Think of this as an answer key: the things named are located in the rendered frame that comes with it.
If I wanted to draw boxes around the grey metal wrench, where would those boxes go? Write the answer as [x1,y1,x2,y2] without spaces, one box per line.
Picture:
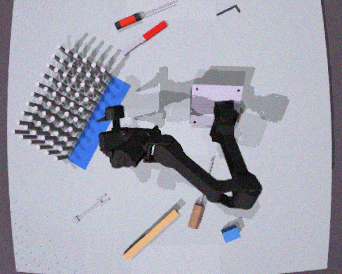
[73,194,110,223]

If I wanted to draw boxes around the tan flat bar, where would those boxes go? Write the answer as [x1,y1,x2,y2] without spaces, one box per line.
[123,209,179,261]

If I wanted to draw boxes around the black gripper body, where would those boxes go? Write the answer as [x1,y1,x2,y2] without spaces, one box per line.
[105,104,134,169]

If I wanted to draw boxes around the red-handled screwdriver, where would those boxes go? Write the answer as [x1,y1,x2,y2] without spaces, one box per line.
[114,1,176,30]

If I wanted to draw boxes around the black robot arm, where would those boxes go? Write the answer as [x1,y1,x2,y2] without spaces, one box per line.
[98,100,263,210]

